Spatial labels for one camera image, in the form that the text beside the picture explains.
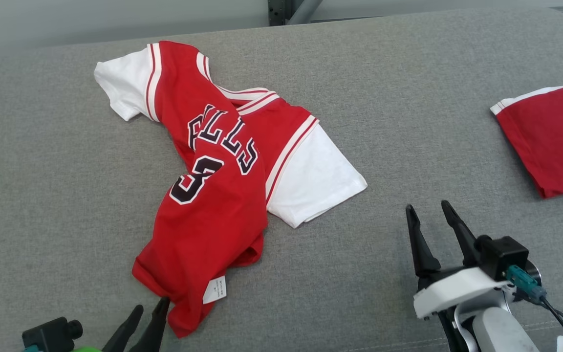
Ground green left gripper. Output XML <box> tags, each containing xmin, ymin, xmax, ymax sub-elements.
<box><xmin>69</xmin><ymin>297</ymin><xmax>171</xmax><ymax>352</ymax></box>

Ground red and white basketball jersey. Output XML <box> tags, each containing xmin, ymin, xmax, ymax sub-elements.
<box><xmin>94</xmin><ymin>41</ymin><xmax>368</xmax><ymax>339</ymax></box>

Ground red shorts with white stripe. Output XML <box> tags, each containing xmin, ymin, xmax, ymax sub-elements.
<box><xmin>490</xmin><ymin>83</ymin><xmax>563</xmax><ymax>199</ymax></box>

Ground black cable with teal plug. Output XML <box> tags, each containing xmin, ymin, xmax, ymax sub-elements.
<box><xmin>505</xmin><ymin>265</ymin><xmax>563</xmax><ymax>352</ymax></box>

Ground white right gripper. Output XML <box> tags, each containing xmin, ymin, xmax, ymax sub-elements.
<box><xmin>406</xmin><ymin>199</ymin><xmax>516</xmax><ymax>352</ymax></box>

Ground grey metal side post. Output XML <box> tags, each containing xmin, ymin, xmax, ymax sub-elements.
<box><xmin>286</xmin><ymin>0</ymin><xmax>325</xmax><ymax>25</ymax></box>

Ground grey aluminium frame post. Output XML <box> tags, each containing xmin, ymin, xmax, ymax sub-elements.
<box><xmin>268</xmin><ymin>0</ymin><xmax>293</xmax><ymax>26</ymax></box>

